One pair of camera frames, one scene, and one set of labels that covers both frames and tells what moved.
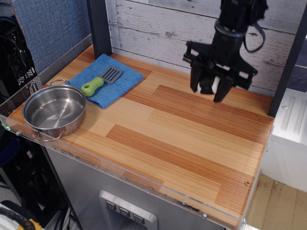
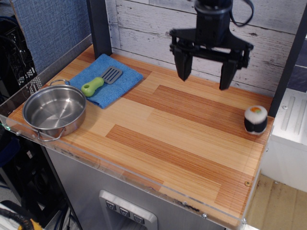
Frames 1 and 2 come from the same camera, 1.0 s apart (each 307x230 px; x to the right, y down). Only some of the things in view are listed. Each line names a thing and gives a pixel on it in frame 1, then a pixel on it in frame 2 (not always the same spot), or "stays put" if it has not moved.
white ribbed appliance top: x=290 y=121 stays put
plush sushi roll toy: x=208 y=85 → x=255 y=119
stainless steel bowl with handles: x=54 y=110 stays put
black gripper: x=224 y=54 → x=212 y=38
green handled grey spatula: x=110 y=75 stays put
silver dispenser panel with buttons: x=120 y=214 stays put
